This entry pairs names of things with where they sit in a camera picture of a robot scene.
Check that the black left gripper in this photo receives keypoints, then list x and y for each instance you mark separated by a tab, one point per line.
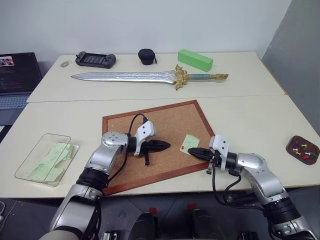
147	148

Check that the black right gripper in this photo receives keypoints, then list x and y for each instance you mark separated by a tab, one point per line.
215	158

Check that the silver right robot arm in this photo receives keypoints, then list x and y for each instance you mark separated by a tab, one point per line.
252	162

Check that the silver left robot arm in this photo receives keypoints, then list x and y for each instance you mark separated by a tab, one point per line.
105	155

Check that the green sticky note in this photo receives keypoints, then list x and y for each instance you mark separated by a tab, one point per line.
61	150
42	176
191	141
50	163

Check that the brown oval tray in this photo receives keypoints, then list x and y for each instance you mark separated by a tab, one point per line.
291	146

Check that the clear plastic box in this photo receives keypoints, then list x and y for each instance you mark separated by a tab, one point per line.
30	165

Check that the dark rounded shape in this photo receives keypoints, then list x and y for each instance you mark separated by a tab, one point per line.
146	225
203	223

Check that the silver toy sword gold hilt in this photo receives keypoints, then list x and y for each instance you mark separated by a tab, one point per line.
125	76

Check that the black round zipper case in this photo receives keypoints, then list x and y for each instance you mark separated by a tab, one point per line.
146	57

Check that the green rectangular block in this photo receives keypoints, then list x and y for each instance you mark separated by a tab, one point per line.
195	58

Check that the blue pushpin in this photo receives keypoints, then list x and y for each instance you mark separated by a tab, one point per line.
297	144

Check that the grey handheld game console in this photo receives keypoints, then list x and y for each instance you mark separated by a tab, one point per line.
96	59

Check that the grey open laptop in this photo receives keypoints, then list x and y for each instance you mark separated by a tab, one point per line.
15	75

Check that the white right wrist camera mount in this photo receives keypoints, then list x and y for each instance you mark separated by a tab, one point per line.
221	146

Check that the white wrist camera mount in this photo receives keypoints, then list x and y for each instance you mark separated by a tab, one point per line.
221	146
146	130

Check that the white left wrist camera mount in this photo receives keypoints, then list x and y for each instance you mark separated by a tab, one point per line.
146	130

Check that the cork board with wood frame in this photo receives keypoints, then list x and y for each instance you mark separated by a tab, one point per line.
172	120

